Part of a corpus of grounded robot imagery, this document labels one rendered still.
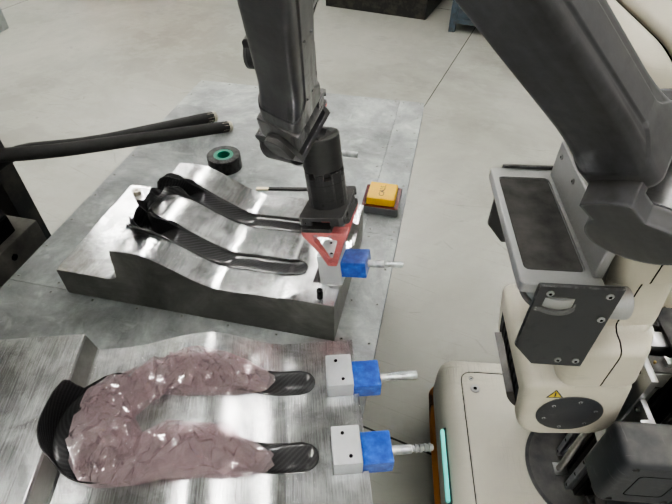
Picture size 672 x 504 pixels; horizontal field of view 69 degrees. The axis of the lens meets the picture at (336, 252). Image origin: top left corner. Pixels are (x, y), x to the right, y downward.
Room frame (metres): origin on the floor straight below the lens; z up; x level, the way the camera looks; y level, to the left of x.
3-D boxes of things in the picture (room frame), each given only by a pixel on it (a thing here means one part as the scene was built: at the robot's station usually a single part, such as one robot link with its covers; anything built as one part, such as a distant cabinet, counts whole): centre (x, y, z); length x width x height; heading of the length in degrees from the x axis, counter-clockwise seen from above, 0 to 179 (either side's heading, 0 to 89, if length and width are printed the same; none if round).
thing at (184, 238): (0.66, 0.21, 0.92); 0.35 x 0.16 x 0.09; 77
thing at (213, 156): (1.01, 0.27, 0.82); 0.08 x 0.08 x 0.04
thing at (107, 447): (0.32, 0.21, 0.90); 0.26 x 0.18 x 0.08; 95
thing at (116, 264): (0.68, 0.22, 0.87); 0.50 x 0.26 x 0.14; 77
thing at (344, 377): (0.39, -0.05, 0.86); 0.13 x 0.05 x 0.05; 95
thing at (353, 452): (0.28, -0.06, 0.86); 0.13 x 0.05 x 0.05; 95
